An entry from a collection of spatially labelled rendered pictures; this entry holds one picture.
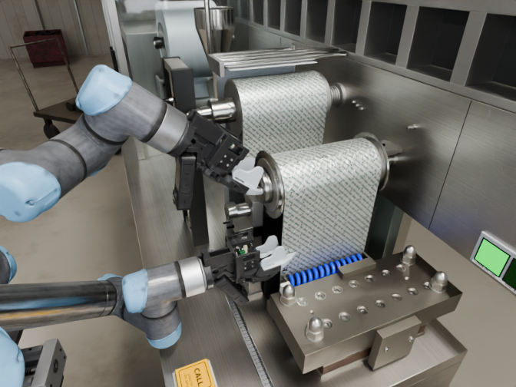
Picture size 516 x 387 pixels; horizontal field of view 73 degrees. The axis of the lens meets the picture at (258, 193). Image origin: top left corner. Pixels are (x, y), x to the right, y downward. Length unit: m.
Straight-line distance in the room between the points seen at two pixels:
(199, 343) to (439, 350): 0.55
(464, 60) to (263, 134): 0.45
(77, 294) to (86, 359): 1.37
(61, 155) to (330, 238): 0.58
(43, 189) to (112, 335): 1.68
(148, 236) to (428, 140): 0.87
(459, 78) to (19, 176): 0.73
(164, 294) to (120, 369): 1.33
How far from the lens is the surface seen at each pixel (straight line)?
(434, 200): 0.85
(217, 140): 0.62
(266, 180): 0.71
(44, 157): 0.55
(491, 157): 0.74
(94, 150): 0.59
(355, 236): 0.89
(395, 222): 0.98
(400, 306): 0.84
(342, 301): 0.81
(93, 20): 9.47
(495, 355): 2.28
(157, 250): 1.15
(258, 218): 0.80
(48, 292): 0.72
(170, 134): 0.57
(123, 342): 2.10
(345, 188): 0.77
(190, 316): 0.95
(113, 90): 0.55
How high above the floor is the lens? 1.63
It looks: 32 degrees down
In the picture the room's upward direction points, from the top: straight up
